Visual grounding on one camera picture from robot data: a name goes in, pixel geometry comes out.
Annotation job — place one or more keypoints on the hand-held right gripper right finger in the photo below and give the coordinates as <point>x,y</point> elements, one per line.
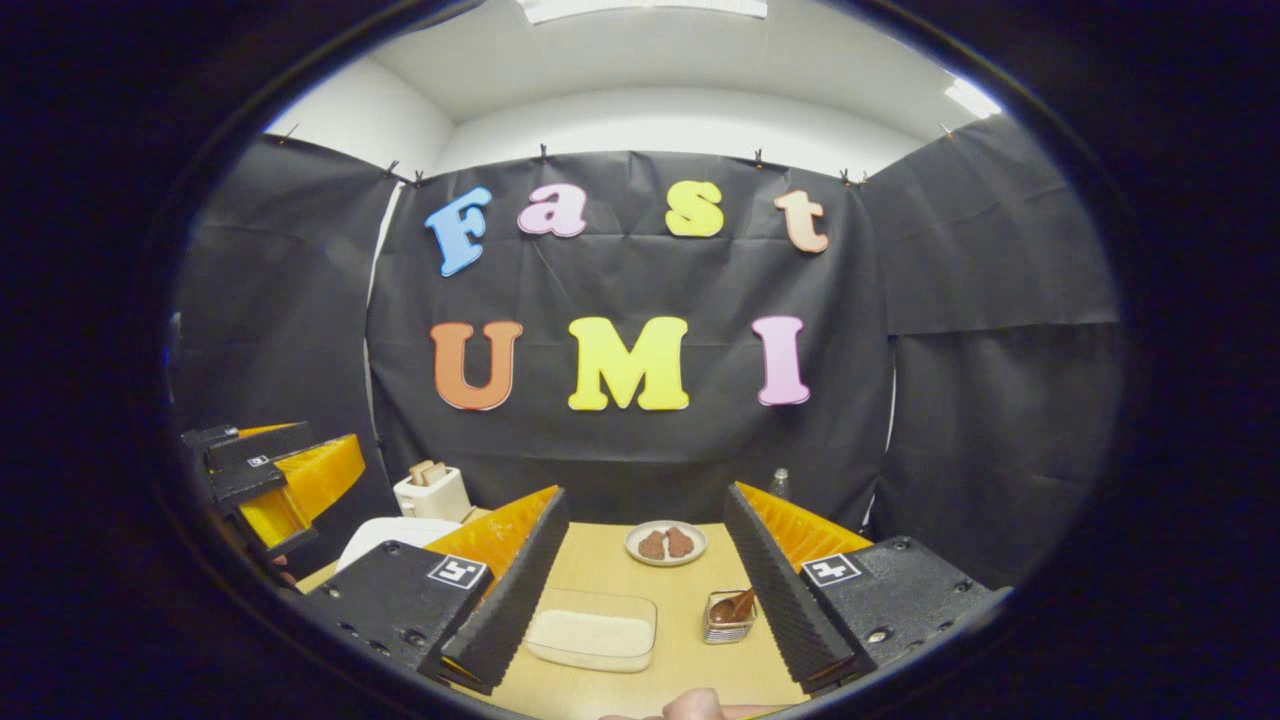
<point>775,600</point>

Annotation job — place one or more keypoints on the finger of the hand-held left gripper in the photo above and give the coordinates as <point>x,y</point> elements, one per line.
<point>310,480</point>
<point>270,445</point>

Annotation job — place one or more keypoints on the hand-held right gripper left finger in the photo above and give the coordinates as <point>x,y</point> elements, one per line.
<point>510,600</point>

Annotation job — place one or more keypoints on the brown wooden spoon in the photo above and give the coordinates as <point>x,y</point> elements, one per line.
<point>732,605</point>

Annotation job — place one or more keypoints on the clear box of rice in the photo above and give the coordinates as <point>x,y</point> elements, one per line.
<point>590,635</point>

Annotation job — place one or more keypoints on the white rice cooker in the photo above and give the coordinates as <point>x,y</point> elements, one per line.
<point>395,535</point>

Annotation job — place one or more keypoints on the toast slice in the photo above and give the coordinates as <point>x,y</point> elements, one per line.
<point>438,473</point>
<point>419,472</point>

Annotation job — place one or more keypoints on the brown meat piece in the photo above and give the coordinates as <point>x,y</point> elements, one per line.
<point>680,542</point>
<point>652,545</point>

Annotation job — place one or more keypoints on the green label water bottle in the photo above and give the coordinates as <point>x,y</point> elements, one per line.
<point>779,485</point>

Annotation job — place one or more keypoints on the white round plate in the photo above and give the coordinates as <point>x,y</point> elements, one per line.
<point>665,562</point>

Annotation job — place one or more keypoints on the white toaster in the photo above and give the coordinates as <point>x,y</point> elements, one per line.
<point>435,500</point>

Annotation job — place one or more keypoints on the black backdrop cloth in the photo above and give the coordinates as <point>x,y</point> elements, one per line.
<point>620,450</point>

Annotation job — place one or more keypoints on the small ceiling light panel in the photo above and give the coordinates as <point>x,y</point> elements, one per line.
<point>972,98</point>

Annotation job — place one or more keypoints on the long ceiling light panel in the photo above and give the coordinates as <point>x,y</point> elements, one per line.
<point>640,8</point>

